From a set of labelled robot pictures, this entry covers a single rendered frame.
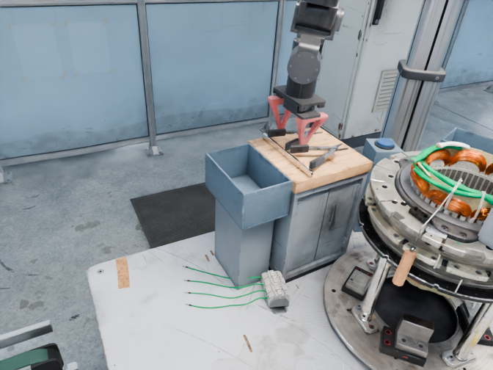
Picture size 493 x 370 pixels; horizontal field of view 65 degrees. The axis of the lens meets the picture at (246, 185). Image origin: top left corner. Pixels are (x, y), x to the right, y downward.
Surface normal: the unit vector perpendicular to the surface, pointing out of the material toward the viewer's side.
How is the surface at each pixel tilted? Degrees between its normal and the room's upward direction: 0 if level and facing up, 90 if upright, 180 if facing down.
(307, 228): 90
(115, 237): 0
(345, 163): 0
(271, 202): 90
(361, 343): 0
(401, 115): 90
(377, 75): 90
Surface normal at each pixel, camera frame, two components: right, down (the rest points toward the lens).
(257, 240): 0.49, 0.51
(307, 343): 0.06, -0.83
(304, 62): -0.18, 0.54
